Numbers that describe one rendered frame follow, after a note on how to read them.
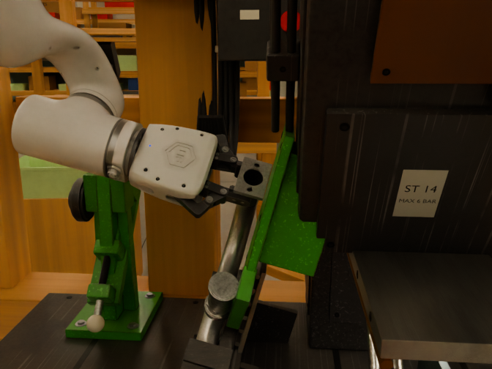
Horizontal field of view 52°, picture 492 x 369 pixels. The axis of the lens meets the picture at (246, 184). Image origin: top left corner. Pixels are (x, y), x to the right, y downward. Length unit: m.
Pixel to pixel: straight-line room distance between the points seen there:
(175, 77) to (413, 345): 0.66
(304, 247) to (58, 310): 0.56
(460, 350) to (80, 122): 0.51
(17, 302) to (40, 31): 0.64
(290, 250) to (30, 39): 0.38
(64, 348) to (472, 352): 0.64
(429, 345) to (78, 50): 0.54
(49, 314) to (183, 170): 0.46
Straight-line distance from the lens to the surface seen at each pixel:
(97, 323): 0.85
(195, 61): 0.95
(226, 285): 0.63
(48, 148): 0.71
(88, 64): 0.74
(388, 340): 0.45
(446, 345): 0.47
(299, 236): 0.61
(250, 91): 9.96
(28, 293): 1.16
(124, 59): 7.73
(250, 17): 0.83
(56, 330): 0.96
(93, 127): 0.69
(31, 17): 0.64
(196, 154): 0.67
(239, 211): 0.73
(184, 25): 0.95
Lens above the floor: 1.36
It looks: 14 degrees down
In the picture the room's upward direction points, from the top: straight up
